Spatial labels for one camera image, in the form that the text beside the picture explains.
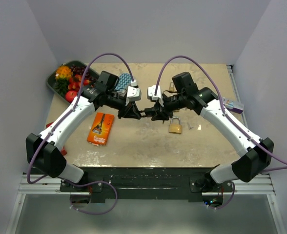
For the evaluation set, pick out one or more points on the purple white box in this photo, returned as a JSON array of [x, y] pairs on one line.
[[233, 106]]

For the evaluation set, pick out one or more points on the short shackle brass padlock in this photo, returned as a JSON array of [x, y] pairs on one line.
[[175, 126]]

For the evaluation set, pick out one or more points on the blue zigzag sponge pack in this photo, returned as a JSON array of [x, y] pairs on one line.
[[124, 80]]

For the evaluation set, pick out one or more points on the aluminium frame rail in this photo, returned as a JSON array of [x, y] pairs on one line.
[[144, 143]]

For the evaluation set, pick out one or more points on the orange razor box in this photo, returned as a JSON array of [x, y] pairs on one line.
[[100, 129]]

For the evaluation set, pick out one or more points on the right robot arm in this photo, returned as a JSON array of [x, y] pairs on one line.
[[254, 152]]

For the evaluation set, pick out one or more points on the small brass padlock with keys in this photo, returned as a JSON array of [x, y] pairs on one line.
[[171, 87]]

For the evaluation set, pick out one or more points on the orange flower ball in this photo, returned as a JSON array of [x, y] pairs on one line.
[[63, 72]]

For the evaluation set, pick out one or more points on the small red apples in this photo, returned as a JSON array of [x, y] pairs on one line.
[[75, 83]]

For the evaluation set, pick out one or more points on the dark grape bunch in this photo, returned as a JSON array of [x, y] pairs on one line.
[[79, 70]]

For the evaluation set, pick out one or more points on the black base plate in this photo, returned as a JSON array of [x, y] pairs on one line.
[[158, 183]]

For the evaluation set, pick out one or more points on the red apple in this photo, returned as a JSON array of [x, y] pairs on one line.
[[70, 95]]

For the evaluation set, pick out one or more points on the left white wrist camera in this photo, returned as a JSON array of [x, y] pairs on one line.
[[133, 92]]

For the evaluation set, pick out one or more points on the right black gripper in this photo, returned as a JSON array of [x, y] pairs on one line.
[[161, 116]]

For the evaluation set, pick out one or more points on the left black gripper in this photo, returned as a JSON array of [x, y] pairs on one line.
[[131, 110]]

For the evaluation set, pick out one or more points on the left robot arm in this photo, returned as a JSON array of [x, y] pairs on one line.
[[44, 149]]

